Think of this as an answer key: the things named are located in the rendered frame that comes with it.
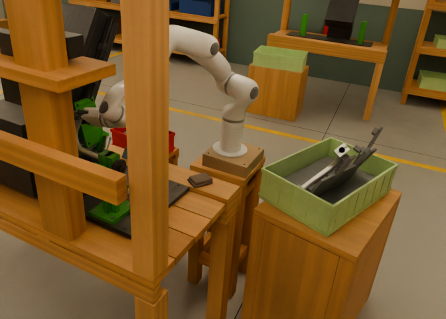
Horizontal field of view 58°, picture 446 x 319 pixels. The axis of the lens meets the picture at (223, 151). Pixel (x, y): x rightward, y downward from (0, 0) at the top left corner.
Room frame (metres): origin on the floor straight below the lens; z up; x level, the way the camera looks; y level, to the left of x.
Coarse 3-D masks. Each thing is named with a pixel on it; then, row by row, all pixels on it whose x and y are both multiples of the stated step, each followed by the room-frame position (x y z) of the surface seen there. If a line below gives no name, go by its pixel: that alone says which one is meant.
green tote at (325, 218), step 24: (336, 144) 2.12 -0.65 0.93; (264, 168) 1.72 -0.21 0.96; (288, 168) 1.87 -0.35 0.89; (360, 168) 2.00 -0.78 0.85; (384, 168) 1.91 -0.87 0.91; (264, 192) 1.70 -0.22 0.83; (288, 192) 1.60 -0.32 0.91; (360, 192) 1.61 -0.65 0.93; (384, 192) 1.82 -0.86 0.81; (312, 216) 1.50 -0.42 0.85; (336, 216) 1.47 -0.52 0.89
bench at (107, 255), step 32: (0, 192) 1.47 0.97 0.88; (192, 192) 1.58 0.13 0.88; (0, 224) 1.35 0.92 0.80; (32, 224) 1.27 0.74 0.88; (96, 224) 1.30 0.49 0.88; (192, 224) 1.35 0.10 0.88; (64, 256) 1.20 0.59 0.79; (96, 256) 1.12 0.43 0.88; (128, 256) 1.13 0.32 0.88; (224, 256) 1.56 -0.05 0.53; (128, 288) 1.07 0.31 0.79; (160, 288) 1.06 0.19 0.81; (224, 288) 1.58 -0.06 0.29
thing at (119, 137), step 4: (112, 128) 2.14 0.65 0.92; (116, 128) 2.16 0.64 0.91; (120, 128) 2.19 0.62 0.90; (124, 128) 2.21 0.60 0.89; (112, 132) 2.12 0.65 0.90; (116, 132) 2.10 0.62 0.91; (120, 132) 2.09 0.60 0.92; (124, 132) 2.18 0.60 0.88; (172, 132) 2.15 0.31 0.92; (112, 136) 2.13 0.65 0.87; (116, 136) 2.11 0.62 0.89; (120, 136) 2.09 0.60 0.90; (124, 136) 2.07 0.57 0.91; (172, 136) 2.12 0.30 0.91; (112, 140) 2.13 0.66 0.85; (116, 140) 2.11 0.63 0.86; (120, 140) 2.09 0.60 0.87; (124, 140) 2.08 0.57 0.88; (172, 140) 2.13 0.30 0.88; (112, 144) 2.12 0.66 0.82; (116, 144) 2.11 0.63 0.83; (120, 144) 2.09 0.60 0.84; (124, 144) 2.08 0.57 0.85; (172, 144) 2.13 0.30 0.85; (124, 148) 2.08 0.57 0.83; (172, 148) 2.13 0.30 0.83
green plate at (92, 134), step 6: (78, 102) 1.64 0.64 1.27; (84, 102) 1.66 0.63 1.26; (90, 102) 1.69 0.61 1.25; (78, 108) 1.62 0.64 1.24; (84, 126) 1.62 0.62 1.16; (90, 126) 1.65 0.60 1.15; (78, 132) 1.63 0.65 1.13; (84, 132) 1.61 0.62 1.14; (90, 132) 1.63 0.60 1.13; (96, 132) 1.66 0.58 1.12; (84, 138) 1.60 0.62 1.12; (90, 138) 1.62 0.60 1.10; (96, 138) 1.65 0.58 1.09; (90, 144) 1.61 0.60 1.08
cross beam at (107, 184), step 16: (0, 144) 1.23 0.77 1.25; (16, 144) 1.20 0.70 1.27; (32, 144) 1.21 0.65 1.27; (16, 160) 1.20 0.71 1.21; (32, 160) 1.16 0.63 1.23; (48, 160) 1.13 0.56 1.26; (64, 160) 1.11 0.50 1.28; (80, 160) 1.12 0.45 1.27; (48, 176) 1.13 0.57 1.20; (64, 176) 1.10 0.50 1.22; (80, 176) 1.07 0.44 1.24; (96, 176) 1.04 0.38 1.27; (112, 176) 1.04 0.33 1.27; (96, 192) 1.05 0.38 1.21; (112, 192) 1.02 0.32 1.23
